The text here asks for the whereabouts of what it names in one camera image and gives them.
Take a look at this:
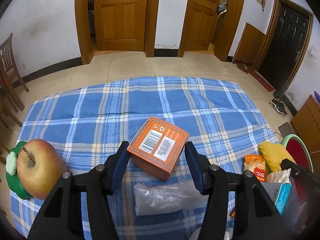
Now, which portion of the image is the white teal medicine box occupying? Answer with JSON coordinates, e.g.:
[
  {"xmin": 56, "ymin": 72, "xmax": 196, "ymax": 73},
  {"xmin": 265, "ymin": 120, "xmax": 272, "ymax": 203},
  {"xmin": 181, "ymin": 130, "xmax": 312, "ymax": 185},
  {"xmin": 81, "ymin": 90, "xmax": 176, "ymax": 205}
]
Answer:
[{"xmin": 261, "ymin": 182, "xmax": 291, "ymax": 214}]

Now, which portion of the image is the yellow foam net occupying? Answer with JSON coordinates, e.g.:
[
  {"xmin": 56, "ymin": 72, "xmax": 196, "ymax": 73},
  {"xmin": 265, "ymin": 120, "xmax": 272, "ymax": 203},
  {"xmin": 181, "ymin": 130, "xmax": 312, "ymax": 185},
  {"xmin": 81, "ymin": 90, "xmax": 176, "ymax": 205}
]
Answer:
[{"xmin": 258, "ymin": 141, "xmax": 296, "ymax": 172}]

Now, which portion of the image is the orange snack packet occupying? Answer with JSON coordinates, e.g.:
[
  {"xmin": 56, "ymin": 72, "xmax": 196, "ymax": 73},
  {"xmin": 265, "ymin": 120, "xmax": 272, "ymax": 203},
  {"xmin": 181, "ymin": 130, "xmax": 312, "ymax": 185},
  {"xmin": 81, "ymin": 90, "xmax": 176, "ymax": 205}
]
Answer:
[{"xmin": 244, "ymin": 154, "xmax": 266, "ymax": 182}]

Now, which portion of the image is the clear plastic tissue pack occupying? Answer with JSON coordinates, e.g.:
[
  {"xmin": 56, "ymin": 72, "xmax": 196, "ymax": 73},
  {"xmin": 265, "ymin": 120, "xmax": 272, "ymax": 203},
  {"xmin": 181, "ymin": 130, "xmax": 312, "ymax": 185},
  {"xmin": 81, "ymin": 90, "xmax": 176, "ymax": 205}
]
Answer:
[{"xmin": 133, "ymin": 180, "xmax": 208, "ymax": 216}]

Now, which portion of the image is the orange cardboard box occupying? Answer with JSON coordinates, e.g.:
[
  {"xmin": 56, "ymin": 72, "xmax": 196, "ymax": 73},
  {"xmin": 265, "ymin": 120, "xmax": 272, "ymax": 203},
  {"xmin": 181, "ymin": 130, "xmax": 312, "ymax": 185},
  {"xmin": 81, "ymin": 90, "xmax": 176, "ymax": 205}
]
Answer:
[{"xmin": 127, "ymin": 117, "xmax": 189, "ymax": 182}]

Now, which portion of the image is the cream paper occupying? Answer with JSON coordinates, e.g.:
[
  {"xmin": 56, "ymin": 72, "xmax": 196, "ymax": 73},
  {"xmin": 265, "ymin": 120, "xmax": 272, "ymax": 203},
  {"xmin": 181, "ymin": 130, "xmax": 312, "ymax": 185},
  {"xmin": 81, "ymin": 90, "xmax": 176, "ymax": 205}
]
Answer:
[{"xmin": 266, "ymin": 168, "xmax": 291, "ymax": 184}]

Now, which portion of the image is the red bin with green rim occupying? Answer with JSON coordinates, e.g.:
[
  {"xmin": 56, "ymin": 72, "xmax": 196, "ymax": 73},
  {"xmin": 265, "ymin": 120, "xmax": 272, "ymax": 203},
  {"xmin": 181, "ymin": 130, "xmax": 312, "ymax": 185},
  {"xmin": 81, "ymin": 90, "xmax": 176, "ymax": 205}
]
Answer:
[{"xmin": 281, "ymin": 134, "xmax": 313, "ymax": 173}]

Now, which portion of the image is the grey floor mat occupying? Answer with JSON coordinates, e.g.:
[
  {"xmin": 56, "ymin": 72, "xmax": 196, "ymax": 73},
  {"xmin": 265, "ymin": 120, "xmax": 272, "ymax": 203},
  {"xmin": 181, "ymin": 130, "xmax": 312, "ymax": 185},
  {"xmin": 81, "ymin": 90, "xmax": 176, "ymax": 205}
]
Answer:
[{"xmin": 278, "ymin": 122, "xmax": 295, "ymax": 138}]

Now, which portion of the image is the wooden sideboard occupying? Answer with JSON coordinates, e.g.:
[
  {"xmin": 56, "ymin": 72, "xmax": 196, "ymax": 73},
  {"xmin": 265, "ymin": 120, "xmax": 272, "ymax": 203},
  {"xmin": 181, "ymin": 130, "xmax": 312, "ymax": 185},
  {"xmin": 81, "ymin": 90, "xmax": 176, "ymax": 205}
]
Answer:
[{"xmin": 290, "ymin": 94, "xmax": 320, "ymax": 174}]

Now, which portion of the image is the red apple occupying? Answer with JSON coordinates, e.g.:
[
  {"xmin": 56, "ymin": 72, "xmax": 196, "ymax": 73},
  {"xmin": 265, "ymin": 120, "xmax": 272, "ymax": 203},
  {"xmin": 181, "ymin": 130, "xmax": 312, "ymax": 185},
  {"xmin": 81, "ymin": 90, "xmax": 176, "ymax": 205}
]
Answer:
[{"xmin": 17, "ymin": 139, "xmax": 67, "ymax": 200}]

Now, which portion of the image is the green toy pepper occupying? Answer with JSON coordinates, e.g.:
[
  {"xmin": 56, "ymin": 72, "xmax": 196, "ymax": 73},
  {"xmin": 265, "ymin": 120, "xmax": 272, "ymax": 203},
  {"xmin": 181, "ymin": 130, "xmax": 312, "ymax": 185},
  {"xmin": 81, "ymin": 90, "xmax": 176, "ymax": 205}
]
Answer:
[{"xmin": 5, "ymin": 141, "xmax": 31, "ymax": 200}]

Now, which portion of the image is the black sneakers pair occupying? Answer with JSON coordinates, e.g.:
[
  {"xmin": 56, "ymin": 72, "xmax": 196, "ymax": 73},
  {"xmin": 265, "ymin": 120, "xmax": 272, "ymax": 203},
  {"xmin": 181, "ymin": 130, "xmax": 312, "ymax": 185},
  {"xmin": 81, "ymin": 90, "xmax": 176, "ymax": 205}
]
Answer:
[{"xmin": 270, "ymin": 91, "xmax": 287, "ymax": 116}]

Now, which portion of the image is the purple bag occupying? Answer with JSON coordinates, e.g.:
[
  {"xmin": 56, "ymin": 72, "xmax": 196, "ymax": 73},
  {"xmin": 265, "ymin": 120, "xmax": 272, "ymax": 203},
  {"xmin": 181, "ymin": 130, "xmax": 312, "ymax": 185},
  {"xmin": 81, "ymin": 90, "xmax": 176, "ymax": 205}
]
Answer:
[{"xmin": 314, "ymin": 91, "xmax": 320, "ymax": 103}]

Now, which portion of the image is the red door mat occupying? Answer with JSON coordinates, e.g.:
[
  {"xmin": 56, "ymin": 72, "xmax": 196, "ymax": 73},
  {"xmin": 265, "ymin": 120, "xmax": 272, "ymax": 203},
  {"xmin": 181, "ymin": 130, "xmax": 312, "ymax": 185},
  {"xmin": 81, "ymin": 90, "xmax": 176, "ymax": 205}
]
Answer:
[{"xmin": 248, "ymin": 69, "xmax": 274, "ymax": 92}]

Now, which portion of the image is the wooden shoe cabinet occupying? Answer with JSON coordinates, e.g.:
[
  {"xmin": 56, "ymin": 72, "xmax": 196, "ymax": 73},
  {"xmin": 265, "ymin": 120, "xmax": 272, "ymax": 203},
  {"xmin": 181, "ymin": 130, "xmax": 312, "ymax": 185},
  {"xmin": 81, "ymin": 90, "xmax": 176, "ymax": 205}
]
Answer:
[{"xmin": 233, "ymin": 23, "xmax": 266, "ymax": 66}]

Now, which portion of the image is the black entrance door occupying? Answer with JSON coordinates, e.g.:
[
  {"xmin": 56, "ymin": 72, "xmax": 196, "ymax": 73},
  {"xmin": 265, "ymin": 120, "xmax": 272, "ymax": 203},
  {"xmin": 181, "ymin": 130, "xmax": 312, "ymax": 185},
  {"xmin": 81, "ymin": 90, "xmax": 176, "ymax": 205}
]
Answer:
[{"xmin": 259, "ymin": 3, "xmax": 310, "ymax": 92}]

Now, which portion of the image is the wooden chair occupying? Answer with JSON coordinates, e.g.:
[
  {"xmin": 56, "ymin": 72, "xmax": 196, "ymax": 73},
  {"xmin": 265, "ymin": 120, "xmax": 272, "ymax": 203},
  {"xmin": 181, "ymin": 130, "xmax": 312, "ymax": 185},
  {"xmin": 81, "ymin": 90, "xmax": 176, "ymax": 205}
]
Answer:
[{"xmin": 1, "ymin": 33, "xmax": 29, "ymax": 112}]

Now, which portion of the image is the middle wooden door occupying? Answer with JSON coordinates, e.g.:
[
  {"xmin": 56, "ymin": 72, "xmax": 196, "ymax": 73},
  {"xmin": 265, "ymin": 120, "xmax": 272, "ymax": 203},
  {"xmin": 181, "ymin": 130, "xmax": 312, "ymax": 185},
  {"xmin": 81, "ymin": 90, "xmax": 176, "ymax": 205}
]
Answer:
[{"xmin": 180, "ymin": 0, "xmax": 220, "ymax": 53}]

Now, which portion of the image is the wooden door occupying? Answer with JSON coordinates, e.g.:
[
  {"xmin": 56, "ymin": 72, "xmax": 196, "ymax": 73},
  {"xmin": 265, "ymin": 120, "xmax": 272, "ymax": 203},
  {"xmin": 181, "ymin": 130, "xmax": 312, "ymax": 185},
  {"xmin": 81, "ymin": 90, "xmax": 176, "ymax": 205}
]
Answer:
[
  {"xmin": 180, "ymin": 0, "xmax": 220, "ymax": 53},
  {"xmin": 94, "ymin": 0, "xmax": 147, "ymax": 51}
]

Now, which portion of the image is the left wooden door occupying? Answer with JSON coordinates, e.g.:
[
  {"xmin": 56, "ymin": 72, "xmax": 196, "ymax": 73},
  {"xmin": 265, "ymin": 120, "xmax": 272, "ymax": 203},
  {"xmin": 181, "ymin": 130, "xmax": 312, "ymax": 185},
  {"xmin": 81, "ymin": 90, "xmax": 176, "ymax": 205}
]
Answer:
[{"xmin": 94, "ymin": 0, "xmax": 147, "ymax": 51}]

